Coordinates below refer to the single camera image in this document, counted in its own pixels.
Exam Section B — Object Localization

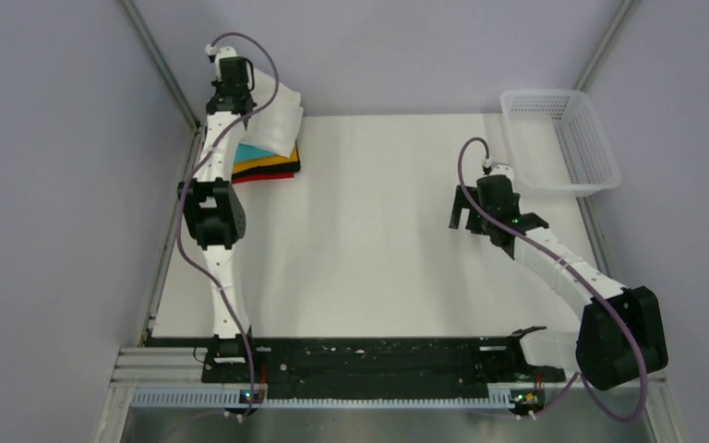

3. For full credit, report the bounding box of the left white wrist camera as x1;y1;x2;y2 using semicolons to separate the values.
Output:
205;43;238;63

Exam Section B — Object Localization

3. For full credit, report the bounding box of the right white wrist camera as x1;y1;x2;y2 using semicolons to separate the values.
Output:
482;159;514;180

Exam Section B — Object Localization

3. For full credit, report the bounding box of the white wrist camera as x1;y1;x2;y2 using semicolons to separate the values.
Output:
205;43;238;63
482;159;514;180

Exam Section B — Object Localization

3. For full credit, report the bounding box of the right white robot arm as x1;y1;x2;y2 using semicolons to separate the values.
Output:
450;174;668;390

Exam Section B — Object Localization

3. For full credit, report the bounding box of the aluminium frame rail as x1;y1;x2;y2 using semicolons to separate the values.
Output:
110;347;206;386

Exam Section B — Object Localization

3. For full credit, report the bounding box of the folded black t shirt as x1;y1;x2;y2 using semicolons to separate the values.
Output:
232;162;301;179

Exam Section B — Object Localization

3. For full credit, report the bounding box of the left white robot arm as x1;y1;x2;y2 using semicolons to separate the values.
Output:
179;55;259;382

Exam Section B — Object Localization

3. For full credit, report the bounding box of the white slotted cable duct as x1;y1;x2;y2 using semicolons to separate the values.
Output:
131;387;542;410

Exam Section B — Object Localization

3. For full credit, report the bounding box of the folded cyan t shirt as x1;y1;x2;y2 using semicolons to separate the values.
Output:
234;143;273;163

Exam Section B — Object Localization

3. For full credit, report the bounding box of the white plastic basket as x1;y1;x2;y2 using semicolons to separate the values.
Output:
499;90;622;198

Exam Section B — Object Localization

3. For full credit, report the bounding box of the white t shirt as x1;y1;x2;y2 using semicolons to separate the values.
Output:
240;83;304;158

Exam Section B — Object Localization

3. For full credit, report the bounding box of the folded red t shirt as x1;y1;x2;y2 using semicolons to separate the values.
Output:
232;173;294;184

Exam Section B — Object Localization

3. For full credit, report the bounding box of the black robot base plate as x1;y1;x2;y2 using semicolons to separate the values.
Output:
201;336;566;400

